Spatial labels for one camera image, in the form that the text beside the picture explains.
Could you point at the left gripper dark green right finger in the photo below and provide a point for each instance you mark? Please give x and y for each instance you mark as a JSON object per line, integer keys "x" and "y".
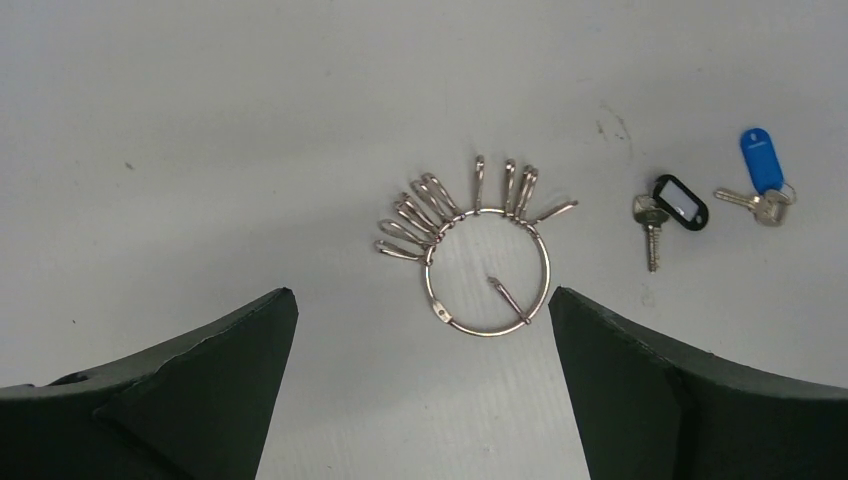
{"x": 648, "y": 406}

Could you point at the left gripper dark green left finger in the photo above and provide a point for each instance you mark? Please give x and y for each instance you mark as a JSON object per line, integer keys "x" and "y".
{"x": 197, "y": 406}

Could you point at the silver key with blue tag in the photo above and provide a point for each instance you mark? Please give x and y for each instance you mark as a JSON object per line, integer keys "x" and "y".
{"x": 773, "y": 196}

